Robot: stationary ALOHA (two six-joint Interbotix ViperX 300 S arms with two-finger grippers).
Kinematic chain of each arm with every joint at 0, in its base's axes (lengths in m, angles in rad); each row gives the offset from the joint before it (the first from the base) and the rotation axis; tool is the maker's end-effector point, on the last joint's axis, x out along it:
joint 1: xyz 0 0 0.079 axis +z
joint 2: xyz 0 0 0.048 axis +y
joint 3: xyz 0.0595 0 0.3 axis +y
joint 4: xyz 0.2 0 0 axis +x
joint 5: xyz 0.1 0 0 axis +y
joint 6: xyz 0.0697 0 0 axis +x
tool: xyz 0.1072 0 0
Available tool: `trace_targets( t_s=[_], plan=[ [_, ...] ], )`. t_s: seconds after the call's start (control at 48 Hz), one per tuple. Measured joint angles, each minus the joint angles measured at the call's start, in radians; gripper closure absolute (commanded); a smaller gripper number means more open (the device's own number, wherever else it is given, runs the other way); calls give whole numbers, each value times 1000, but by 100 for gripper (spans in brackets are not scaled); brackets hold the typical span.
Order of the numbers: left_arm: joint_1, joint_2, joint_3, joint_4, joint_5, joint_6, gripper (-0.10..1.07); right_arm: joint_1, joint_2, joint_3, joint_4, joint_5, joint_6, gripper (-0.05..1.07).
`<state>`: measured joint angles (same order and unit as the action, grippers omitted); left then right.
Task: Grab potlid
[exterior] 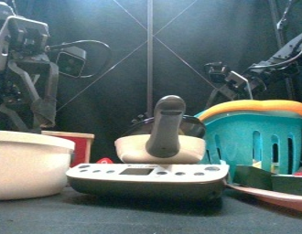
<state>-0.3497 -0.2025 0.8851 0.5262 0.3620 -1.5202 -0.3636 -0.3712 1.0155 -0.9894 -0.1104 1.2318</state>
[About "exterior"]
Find orange yellow foam piece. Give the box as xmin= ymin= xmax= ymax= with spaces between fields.
xmin=196 ymin=99 xmax=302 ymax=123

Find dark pot lid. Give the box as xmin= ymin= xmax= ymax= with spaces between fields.
xmin=121 ymin=114 xmax=208 ymax=140

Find black wrist webcam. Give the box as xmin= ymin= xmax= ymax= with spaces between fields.
xmin=54 ymin=45 xmax=88 ymax=79

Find teal plastic basket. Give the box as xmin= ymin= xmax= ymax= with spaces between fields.
xmin=193 ymin=107 xmax=302 ymax=185

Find red box with wooden rim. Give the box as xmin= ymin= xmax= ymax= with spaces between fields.
xmin=39 ymin=130 xmax=96 ymax=168

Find white plastic bowl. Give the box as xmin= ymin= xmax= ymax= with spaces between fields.
xmin=0 ymin=129 xmax=77 ymax=202

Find small red toy piece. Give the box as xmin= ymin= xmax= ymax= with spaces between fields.
xmin=94 ymin=156 xmax=116 ymax=165

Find dark green box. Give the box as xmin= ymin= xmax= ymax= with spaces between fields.
xmin=232 ymin=164 xmax=302 ymax=197

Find white kitchen scale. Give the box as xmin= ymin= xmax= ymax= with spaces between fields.
xmin=63 ymin=162 xmax=232 ymax=203

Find plate with green blocks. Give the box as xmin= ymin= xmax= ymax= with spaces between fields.
xmin=224 ymin=182 xmax=302 ymax=213

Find thin diagonal brace wire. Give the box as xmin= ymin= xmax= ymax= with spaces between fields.
xmin=55 ymin=0 xmax=198 ymax=112
xmin=109 ymin=0 xmax=218 ymax=90

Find white pot with grey handle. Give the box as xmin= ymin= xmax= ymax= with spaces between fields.
xmin=113 ymin=94 xmax=208 ymax=165

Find slanted black frame pole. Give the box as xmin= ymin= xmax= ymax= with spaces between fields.
xmin=265 ymin=0 xmax=296 ymax=101

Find black webcam cable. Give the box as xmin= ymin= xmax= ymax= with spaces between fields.
xmin=45 ymin=39 xmax=113 ymax=80

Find vertical metal frame pole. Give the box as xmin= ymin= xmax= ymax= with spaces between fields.
xmin=145 ymin=0 xmax=154 ymax=119

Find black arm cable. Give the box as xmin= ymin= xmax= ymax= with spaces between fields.
xmin=275 ymin=0 xmax=302 ymax=31

